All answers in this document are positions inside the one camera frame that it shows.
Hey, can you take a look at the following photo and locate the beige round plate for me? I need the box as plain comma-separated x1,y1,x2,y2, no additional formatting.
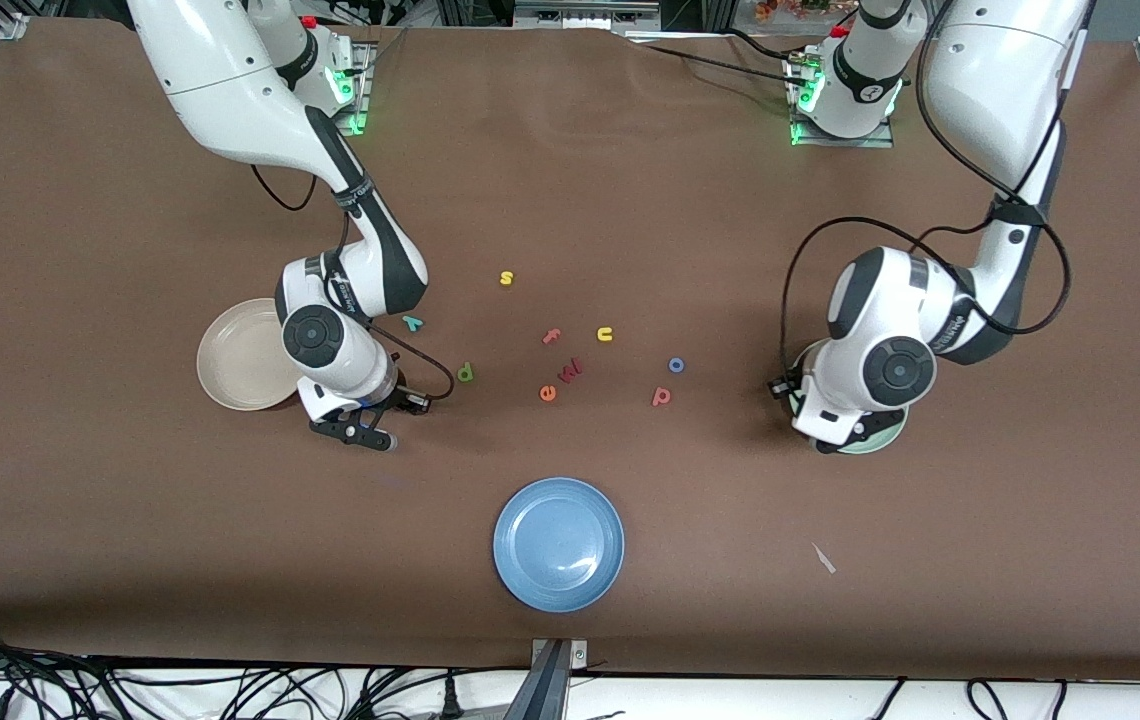
196,298,306,412

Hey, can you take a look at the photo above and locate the blue round plate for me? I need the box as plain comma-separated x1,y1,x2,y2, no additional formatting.
492,477,626,613

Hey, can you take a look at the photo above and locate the brown table cover sheet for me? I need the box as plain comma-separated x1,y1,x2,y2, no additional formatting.
0,15,1140,683

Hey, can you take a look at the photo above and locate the orange brown decoration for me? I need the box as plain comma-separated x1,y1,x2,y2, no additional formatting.
754,0,856,23

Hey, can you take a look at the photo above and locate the grey power strip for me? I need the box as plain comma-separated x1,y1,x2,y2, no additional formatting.
513,0,663,31

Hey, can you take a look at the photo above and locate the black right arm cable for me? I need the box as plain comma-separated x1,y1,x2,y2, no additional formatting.
250,165,456,403

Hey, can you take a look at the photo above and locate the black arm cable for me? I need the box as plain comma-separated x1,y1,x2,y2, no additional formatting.
250,165,456,403
778,0,1073,386

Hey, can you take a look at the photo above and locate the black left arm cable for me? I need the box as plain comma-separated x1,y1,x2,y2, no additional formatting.
778,0,1073,386

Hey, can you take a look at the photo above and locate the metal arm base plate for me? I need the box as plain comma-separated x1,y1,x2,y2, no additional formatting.
330,40,371,136
788,50,896,149

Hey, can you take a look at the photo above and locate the metal table edge bracket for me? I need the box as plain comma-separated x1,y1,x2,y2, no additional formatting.
530,638,589,720

